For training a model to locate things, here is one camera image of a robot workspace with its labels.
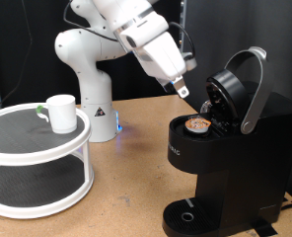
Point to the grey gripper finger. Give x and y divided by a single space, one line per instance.
182 89
170 87

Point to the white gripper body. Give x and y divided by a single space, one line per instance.
159 56

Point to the orange-lidded white coffee pod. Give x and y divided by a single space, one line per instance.
198 124

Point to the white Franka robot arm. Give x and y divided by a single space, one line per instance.
93 98

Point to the black Keurig coffee machine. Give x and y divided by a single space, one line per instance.
244 158

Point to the white mug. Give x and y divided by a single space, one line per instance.
63 112

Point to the white two-tier turntable shelf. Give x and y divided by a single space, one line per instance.
37 184

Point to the aluminium frame post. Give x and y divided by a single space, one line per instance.
182 13

